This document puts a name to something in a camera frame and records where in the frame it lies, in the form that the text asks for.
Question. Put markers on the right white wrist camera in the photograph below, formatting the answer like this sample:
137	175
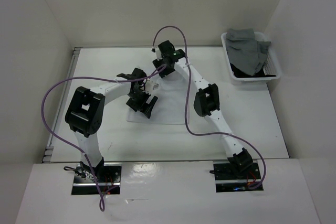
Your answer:
157	52

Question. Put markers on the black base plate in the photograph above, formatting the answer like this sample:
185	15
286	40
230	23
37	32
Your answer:
83	183
226	181

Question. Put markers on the black skirt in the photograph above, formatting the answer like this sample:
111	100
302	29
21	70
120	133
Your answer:
239	74

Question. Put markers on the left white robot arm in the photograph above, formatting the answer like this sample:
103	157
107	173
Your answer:
85	114

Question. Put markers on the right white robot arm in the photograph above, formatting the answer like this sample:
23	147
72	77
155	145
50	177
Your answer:
206	103

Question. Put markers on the white skirt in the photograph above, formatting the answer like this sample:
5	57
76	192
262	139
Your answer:
170	106

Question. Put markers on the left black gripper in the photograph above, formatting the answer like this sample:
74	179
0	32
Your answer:
143	107

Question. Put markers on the grey skirt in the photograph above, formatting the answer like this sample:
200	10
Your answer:
245	52

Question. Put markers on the white plastic basket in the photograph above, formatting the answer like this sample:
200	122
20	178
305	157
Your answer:
271	68

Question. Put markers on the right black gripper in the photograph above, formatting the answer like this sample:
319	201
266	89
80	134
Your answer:
163	72

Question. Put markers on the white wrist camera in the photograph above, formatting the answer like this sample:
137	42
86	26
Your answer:
151	86
157	52

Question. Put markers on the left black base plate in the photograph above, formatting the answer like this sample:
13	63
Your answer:
83	183

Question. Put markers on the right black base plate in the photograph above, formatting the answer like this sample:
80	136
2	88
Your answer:
226	181

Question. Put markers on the aluminium table edge rail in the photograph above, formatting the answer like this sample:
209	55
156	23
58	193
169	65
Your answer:
49	148

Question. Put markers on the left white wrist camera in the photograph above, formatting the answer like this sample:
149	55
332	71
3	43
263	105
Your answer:
151	86

